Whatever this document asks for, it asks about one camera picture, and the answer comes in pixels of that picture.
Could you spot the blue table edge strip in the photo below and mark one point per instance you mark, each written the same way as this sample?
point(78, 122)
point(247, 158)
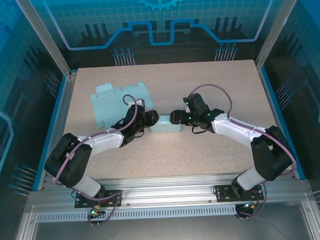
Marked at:
point(271, 94)
point(44, 146)

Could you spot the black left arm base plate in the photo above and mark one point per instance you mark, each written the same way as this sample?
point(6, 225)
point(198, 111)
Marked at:
point(114, 200)

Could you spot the aluminium frame post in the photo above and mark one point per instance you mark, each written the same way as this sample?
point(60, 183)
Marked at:
point(278, 27)
point(47, 37)

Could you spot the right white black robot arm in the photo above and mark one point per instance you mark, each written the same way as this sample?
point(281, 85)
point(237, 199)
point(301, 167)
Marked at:
point(232, 126)

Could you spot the light blue paper box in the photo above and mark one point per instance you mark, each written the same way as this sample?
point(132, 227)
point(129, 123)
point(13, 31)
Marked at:
point(109, 106)
point(165, 127)

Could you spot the aluminium mounting rail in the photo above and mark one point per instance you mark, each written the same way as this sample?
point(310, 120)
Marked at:
point(165, 190)

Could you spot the aluminium lower frame bar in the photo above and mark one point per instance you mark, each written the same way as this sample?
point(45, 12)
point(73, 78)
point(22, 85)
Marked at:
point(24, 235)
point(313, 222)

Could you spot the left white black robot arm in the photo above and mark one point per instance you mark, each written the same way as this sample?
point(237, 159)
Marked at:
point(107, 139)

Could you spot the small connector with LEDs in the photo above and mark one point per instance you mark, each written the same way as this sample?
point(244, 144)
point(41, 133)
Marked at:
point(249, 205)
point(94, 212)

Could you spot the grey metal bottom panel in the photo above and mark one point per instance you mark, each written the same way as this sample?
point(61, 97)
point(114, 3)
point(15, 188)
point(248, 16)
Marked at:
point(167, 234)

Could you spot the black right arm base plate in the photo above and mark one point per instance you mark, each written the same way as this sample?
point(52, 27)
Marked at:
point(225, 194)

